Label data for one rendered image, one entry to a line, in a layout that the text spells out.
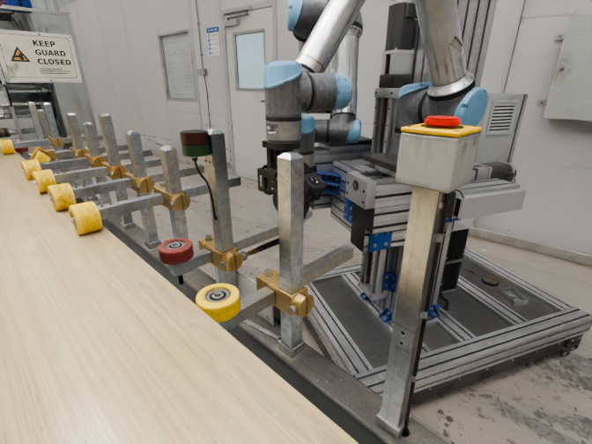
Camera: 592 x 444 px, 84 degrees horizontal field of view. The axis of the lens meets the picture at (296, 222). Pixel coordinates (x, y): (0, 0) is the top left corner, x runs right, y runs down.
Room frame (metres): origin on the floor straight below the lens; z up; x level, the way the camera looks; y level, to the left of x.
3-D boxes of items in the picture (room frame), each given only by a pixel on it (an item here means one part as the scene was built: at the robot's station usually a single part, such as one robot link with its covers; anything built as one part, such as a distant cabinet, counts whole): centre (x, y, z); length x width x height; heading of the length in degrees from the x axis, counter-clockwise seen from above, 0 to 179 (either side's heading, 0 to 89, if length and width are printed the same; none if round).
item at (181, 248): (0.72, 0.29, 0.85); 0.08 x 0.08 x 0.11
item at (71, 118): (1.65, 1.07, 0.90); 0.03 x 0.03 x 0.48; 45
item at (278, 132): (0.72, 0.03, 1.18); 0.08 x 0.08 x 0.05
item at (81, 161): (1.51, 0.92, 0.95); 0.50 x 0.04 x 0.04; 135
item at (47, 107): (2.00, 1.43, 0.93); 0.03 x 0.03 x 0.48; 45
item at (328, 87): (0.78, -0.05, 1.25); 0.11 x 0.11 x 0.08; 29
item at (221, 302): (0.51, 0.15, 0.85); 0.08 x 0.08 x 0.11
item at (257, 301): (0.65, 0.01, 0.84); 0.43 x 0.03 x 0.04; 135
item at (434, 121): (0.41, -0.17, 1.22); 0.04 x 0.04 x 0.02
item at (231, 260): (0.78, 0.21, 0.85); 0.13 x 0.06 x 0.05; 45
